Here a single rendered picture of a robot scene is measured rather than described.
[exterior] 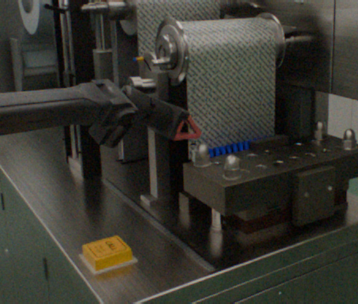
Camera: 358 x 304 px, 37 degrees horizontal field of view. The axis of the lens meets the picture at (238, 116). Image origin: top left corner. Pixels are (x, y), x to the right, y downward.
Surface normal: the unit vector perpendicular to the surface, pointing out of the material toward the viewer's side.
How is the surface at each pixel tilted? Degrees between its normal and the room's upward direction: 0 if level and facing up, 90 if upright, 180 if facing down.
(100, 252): 0
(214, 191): 90
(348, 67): 90
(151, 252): 0
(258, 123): 90
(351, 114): 90
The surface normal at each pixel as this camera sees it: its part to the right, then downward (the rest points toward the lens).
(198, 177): -0.83, 0.14
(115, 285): 0.00, -0.97
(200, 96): 0.57, 0.21
